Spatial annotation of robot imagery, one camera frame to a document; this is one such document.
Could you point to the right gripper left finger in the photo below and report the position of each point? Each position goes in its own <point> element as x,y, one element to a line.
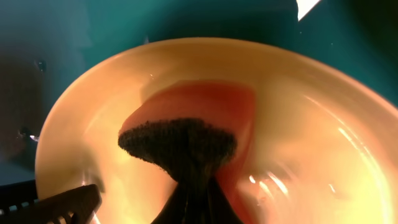
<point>20,204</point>

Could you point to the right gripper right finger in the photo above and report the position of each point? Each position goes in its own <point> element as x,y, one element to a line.
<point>208,207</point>

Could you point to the red and black sponge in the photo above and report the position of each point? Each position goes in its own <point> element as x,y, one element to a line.
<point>196,130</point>

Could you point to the yellow-green plate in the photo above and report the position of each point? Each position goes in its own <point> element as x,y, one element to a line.
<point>325,146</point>

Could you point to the teal plastic tray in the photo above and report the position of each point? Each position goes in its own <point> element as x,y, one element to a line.
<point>46,45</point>

